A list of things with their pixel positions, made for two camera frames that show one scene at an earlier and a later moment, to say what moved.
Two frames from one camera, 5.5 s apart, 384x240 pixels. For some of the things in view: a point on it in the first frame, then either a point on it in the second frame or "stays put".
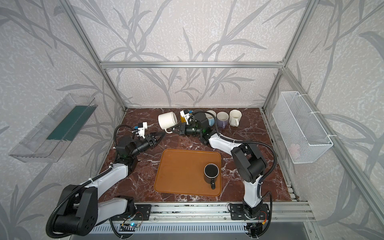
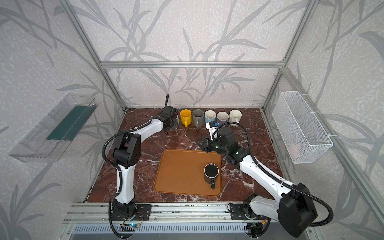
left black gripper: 148,140 → 172,124
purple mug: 222,118 stays put
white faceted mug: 235,115 stays put
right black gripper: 181,130 → 205,144
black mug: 211,172 stays put
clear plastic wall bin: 48,142 stays put
